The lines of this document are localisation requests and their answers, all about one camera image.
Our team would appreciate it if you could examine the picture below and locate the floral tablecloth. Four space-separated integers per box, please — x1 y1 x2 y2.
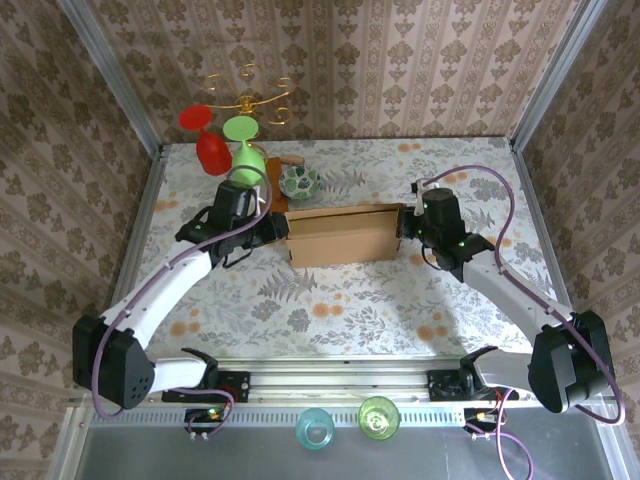
119 137 576 359

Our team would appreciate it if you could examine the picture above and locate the small black controller board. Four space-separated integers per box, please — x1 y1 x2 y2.
463 407 506 431
184 407 226 434

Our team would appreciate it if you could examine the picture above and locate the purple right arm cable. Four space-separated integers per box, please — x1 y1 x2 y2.
422 166 627 476

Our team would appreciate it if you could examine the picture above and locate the brown cardboard box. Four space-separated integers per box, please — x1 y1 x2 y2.
283 202 405 270

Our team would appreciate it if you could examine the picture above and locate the red wine glass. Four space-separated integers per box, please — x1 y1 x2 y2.
178 103 232 176

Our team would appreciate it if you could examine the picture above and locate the aluminium frame post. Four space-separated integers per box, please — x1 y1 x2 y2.
54 0 164 151
509 0 601 146

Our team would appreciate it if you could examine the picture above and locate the wooden rack base board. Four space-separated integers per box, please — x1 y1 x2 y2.
264 156 291 214

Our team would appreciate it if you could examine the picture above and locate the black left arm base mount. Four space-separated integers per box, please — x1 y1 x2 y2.
162 370 251 404

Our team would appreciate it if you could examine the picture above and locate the grey metal shelf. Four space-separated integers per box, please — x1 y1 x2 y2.
64 404 626 480

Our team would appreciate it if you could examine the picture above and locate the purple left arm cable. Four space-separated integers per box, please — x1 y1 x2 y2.
91 167 275 444

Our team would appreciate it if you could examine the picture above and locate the green wine glass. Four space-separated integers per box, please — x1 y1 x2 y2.
222 115 267 187

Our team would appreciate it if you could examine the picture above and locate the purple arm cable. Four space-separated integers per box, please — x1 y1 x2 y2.
422 166 627 476
91 167 275 444

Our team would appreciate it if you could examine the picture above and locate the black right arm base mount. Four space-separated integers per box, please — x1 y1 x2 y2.
427 368 521 402

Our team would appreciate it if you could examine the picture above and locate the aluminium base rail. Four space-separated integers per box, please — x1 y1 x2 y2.
74 357 611 406

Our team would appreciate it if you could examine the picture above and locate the teal glass cup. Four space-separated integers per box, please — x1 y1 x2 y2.
294 407 336 454

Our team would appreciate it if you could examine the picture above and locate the green glass cup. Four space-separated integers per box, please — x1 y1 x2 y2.
357 396 401 442

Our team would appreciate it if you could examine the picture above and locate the leaf-patterned ceramic bowl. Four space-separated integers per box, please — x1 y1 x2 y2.
278 165 321 200

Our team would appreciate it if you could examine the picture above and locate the gold wire glass rack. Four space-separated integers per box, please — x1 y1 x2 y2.
203 63 295 126

